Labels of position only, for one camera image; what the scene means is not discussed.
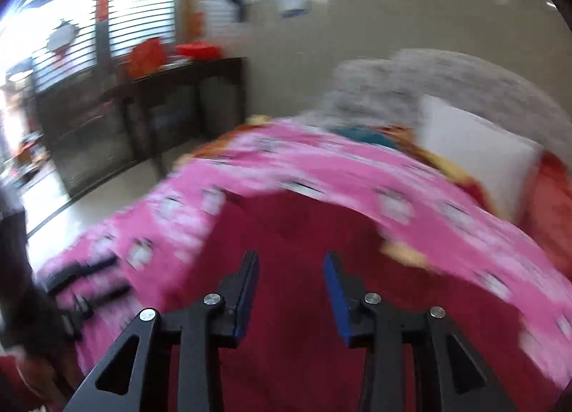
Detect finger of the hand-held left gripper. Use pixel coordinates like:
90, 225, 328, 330
44, 253, 118, 293
71, 283, 132, 321

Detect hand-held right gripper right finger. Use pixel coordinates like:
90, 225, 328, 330
324, 251, 520, 412

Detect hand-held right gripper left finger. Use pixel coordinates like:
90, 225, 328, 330
65, 250, 261, 412

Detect person's left forearm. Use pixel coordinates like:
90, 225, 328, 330
0, 347, 68, 412

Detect pink printed blanket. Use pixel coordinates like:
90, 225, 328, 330
36, 119, 572, 352

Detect teal cloth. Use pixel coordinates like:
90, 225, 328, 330
335, 126, 399, 149

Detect white pillow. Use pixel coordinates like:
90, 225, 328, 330
418, 95, 544, 222

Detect dark wooden table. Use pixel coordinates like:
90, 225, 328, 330
33, 57, 249, 199

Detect red bag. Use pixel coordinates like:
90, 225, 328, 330
127, 37, 167, 80

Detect grey fuzzy blanket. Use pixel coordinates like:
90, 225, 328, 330
319, 48, 566, 158

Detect round window decoration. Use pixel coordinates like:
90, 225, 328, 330
45, 19, 84, 70

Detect red orange blanket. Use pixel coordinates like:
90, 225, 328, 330
514, 150, 572, 240

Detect red box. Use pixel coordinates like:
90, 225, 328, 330
176, 41, 224, 61

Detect window blinds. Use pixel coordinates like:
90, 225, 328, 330
27, 0, 178, 95

